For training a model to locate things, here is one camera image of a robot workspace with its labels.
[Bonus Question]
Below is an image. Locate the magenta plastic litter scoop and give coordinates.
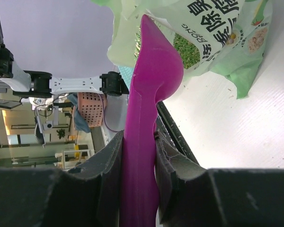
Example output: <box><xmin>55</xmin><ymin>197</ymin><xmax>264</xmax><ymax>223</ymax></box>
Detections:
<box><xmin>119</xmin><ymin>15</ymin><xmax>184</xmax><ymax>227</ymax></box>

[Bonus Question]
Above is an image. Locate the pink perforated storage basket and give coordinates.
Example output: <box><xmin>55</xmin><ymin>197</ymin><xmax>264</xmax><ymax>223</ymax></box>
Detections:
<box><xmin>77</xmin><ymin>92</ymin><xmax>107</xmax><ymax>128</ymax></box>

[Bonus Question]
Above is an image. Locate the green cat litter bag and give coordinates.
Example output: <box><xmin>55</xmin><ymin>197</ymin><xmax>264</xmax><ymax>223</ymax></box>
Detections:
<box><xmin>96</xmin><ymin>0</ymin><xmax>273</xmax><ymax>99</ymax></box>

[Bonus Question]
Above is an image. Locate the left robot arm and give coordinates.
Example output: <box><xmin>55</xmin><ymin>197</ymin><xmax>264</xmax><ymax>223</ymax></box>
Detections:
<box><xmin>0</xmin><ymin>23</ymin><xmax>129</xmax><ymax>98</ymax></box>

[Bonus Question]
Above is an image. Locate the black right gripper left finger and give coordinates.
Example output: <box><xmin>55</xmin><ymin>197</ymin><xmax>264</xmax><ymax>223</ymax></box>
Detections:
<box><xmin>0</xmin><ymin>131</ymin><xmax>124</xmax><ymax>227</ymax></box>

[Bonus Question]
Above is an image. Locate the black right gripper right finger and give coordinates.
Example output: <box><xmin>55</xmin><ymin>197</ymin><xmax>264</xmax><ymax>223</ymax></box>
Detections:
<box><xmin>155</xmin><ymin>132</ymin><xmax>284</xmax><ymax>227</ymax></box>

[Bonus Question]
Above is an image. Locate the teal plastic litter box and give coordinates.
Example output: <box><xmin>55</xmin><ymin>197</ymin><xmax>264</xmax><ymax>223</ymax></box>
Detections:
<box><xmin>118</xmin><ymin>66</ymin><xmax>134</xmax><ymax>89</ymax></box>

